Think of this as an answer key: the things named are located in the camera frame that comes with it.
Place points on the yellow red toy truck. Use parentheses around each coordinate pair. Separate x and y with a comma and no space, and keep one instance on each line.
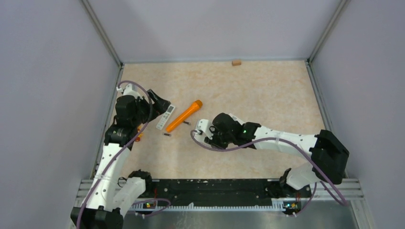
(139,133)

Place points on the white slotted cable duct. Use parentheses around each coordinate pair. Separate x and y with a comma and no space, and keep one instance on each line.
(277,205)

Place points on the small brown wooden block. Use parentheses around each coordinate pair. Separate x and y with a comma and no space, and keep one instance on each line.
(236,62)

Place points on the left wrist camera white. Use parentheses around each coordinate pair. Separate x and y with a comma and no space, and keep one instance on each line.
(128,93)

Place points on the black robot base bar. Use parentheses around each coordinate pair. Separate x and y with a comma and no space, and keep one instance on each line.
(222,192)

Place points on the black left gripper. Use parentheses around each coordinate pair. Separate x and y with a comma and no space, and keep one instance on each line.
(159,106)

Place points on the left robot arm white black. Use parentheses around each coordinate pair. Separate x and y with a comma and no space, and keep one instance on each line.
(103,206)

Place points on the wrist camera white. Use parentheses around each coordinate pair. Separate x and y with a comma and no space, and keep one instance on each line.
(203,130)
(128,93)

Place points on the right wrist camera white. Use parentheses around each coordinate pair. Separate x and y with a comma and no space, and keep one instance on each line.
(203,130)

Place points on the small white remote control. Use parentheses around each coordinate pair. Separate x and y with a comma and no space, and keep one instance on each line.
(165,117)

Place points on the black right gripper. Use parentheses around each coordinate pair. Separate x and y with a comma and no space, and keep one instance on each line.
(213,141)

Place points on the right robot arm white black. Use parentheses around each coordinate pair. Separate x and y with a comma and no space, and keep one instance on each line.
(325,154)

